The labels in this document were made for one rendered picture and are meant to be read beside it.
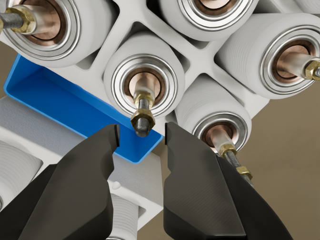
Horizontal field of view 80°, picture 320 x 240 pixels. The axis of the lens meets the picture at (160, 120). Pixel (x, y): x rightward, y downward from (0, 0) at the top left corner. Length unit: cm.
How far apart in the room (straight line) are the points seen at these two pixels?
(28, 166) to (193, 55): 34
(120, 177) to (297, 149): 55
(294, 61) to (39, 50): 26
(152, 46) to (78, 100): 33
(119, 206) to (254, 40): 37
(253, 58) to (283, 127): 44
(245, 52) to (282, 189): 66
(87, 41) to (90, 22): 2
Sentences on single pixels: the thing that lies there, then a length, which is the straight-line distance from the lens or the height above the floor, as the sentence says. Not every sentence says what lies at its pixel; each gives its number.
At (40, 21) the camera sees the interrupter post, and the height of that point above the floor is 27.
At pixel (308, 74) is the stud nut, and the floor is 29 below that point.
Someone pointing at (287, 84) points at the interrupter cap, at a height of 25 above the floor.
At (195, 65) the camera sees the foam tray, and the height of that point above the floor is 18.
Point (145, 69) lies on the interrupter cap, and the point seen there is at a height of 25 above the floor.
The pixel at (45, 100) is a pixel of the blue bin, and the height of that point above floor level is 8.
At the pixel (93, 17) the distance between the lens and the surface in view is 23.
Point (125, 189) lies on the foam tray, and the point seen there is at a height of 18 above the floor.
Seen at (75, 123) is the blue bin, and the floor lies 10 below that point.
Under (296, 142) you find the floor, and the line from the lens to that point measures 72.
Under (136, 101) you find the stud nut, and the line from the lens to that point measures 18.
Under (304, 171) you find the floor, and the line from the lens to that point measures 83.
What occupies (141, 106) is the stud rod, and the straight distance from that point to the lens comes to 16.
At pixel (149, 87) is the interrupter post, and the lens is 19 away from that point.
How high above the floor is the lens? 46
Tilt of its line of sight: 61 degrees down
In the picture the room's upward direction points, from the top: 174 degrees clockwise
